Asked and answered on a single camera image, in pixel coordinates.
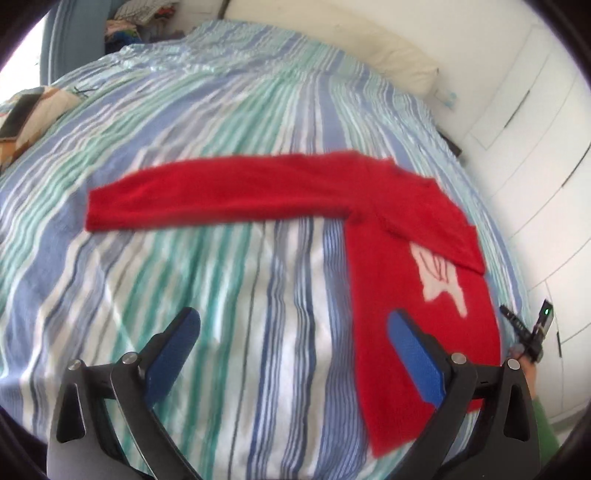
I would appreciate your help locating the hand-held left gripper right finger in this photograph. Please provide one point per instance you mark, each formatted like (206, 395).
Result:
(415, 355)

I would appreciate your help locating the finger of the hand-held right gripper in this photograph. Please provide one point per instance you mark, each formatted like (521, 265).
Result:
(513, 321)

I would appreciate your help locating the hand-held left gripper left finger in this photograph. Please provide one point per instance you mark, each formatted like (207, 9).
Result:
(171, 350)

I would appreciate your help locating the red knit sweater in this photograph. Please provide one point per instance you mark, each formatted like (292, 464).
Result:
(231, 198)

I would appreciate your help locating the person's right forearm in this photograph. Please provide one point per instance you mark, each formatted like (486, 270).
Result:
(545, 429)

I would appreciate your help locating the pile of clothes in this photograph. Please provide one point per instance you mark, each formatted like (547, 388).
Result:
(138, 21)

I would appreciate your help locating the striped bed cover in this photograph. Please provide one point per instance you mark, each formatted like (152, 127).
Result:
(184, 286)

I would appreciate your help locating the white wardrobe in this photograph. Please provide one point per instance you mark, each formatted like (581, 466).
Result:
(545, 184)

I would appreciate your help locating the dark wooden nightstand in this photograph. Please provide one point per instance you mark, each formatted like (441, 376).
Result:
(453, 145)

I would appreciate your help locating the patterned cloth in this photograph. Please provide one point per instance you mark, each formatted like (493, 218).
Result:
(51, 110)

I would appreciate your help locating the smartphone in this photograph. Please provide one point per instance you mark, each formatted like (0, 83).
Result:
(18, 117)

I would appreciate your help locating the cream headboard cushion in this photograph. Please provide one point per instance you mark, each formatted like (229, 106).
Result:
(351, 46)

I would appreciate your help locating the blue curtain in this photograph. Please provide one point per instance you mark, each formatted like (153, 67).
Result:
(69, 41)

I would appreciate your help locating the wall socket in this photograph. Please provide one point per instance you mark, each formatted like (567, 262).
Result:
(447, 98)

